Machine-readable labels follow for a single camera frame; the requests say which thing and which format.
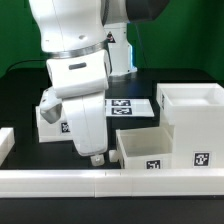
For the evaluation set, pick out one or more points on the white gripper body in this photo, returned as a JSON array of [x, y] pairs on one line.
[[86, 118]]

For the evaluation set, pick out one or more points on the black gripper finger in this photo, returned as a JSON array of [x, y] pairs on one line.
[[97, 160]]

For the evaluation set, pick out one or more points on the white drawer box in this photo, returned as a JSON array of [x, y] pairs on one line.
[[58, 131], [143, 148]]

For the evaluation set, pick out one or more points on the white front drawer box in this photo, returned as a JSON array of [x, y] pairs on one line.
[[143, 148]]

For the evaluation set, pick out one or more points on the white drawer cabinet frame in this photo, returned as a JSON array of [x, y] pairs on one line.
[[193, 114]]

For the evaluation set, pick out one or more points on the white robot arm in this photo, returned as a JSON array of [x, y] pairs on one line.
[[73, 34]]

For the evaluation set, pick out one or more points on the white left barrier block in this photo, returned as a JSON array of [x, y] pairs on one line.
[[7, 142]]

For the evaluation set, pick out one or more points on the white front barrier wall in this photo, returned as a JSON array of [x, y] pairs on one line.
[[110, 183]]

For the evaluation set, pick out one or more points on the white marker base plate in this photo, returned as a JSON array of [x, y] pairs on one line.
[[128, 108]]

